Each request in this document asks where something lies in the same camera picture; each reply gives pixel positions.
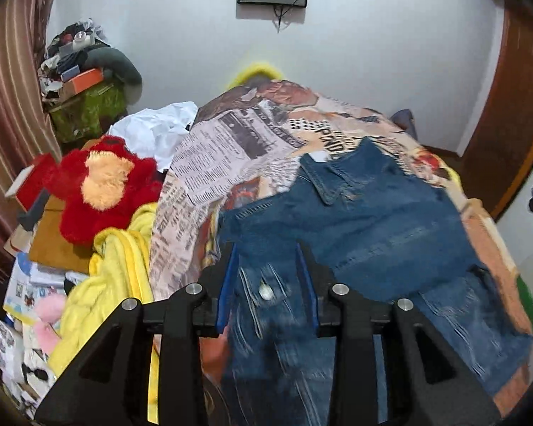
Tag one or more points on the pile of papers and booklets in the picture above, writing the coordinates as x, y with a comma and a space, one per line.
22, 284

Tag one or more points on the blue denim jacket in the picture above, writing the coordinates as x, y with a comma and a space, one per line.
382, 230

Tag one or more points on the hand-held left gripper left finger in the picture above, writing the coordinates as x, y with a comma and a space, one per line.
228, 284

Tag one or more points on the yellow fleece blanket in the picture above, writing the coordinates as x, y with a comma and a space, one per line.
115, 275

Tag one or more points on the striped red curtain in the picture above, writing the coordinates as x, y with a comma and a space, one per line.
13, 75

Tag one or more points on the pile of clothes and clutter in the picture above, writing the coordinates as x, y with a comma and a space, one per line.
71, 44

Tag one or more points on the red plush toy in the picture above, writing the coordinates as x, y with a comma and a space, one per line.
102, 204

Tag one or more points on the newspaper printed blanket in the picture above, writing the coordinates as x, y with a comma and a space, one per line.
213, 159

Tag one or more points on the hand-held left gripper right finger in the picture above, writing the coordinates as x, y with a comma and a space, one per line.
304, 284

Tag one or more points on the white cloth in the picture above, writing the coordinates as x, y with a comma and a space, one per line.
155, 128

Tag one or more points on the red box with white lid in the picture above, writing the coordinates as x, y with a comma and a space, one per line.
33, 177

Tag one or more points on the dark grey block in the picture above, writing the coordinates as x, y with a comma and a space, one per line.
33, 213

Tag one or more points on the green patterned cabinet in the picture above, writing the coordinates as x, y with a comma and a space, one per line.
89, 113

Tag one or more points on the orange box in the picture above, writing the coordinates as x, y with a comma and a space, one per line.
84, 80

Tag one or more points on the pink plush toy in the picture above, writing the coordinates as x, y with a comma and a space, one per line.
49, 319

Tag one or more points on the grey pillow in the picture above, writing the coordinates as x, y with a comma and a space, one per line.
120, 64

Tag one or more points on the wooden door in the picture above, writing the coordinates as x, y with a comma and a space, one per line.
506, 97

